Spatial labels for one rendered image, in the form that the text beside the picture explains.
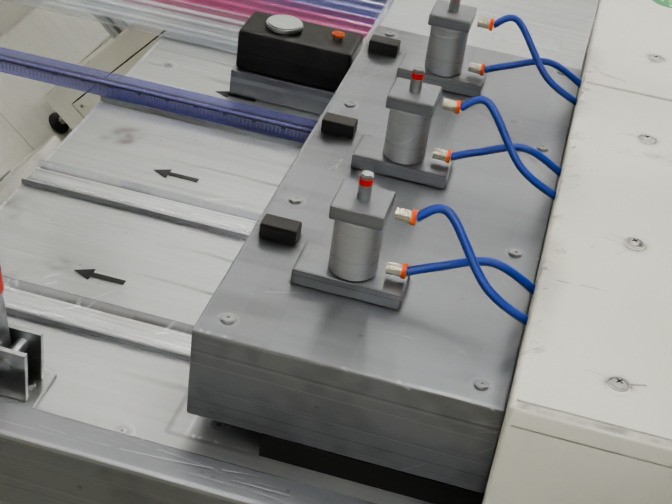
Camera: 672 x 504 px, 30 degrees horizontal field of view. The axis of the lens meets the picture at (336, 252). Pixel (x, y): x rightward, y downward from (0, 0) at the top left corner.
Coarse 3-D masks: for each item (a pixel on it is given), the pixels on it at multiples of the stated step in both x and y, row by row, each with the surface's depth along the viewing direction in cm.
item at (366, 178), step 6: (360, 174) 53; (366, 174) 53; (372, 174) 53; (360, 180) 53; (366, 180) 53; (372, 180) 53; (360, 186) 53; (366, 186) 53; (360, 192) 53; (366, 192) 53; (360, 198) 54; (366, 198) 54
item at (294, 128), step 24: (0, 48) 82; (24, 72) 81; (48, 72) 80; (72, 72) 80; (96, 72) 80; (120, 96) 80; (144, 96) 79; (168, 96) 79; (192, 96) 79; (216, 120) 79; (240, 120) 78; (264, 120) 78; (288, 120) 78; (312, 120) 79
